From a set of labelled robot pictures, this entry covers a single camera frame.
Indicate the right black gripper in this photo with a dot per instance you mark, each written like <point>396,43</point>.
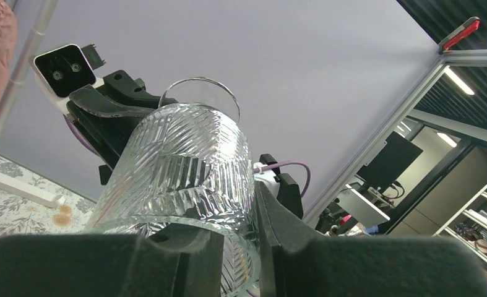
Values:
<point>106,116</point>

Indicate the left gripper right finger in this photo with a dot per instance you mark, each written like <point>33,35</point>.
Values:
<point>297,260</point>

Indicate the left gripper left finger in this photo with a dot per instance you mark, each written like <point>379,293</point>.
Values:
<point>178,260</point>

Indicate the clear ribbed wine glass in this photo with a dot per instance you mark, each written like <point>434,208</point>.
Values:
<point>189,163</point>

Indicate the floral table cloth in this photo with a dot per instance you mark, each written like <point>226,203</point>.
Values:
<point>22,216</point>

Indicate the black monitor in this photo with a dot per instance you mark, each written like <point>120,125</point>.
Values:
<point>396,156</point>

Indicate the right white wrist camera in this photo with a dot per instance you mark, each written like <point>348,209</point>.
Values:
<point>65,69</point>

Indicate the red clamp handle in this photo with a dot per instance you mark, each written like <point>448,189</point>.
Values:
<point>467,28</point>

